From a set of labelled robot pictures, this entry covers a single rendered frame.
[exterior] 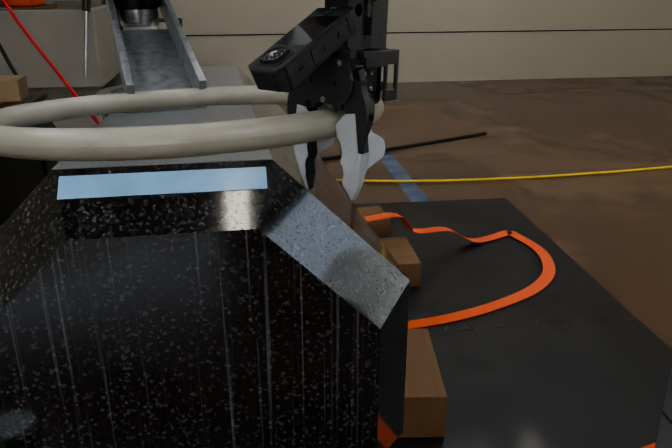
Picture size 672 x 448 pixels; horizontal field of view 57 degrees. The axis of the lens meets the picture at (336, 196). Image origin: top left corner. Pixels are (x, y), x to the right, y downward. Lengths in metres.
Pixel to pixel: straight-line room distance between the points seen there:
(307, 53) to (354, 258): 0.52
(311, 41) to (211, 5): 5.69
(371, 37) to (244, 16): 5.61
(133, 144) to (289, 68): 0.15
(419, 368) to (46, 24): 3.20
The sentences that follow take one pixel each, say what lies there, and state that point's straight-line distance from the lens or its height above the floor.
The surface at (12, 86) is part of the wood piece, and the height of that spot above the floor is 0.82.
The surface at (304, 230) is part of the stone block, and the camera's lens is 0.97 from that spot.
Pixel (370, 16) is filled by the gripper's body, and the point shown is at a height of 1.04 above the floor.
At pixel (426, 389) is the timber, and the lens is 1.58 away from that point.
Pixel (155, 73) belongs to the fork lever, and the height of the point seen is 0.91.
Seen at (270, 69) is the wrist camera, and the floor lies 1.00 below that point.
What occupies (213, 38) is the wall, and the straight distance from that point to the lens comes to 6.28.
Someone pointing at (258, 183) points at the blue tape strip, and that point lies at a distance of 0.96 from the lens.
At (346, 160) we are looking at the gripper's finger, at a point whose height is 0.90.
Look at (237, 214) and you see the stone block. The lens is 0.94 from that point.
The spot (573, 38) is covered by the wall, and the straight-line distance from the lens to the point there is 7.12.
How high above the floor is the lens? 1.08
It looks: 20 degrees down
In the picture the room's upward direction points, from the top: straight up
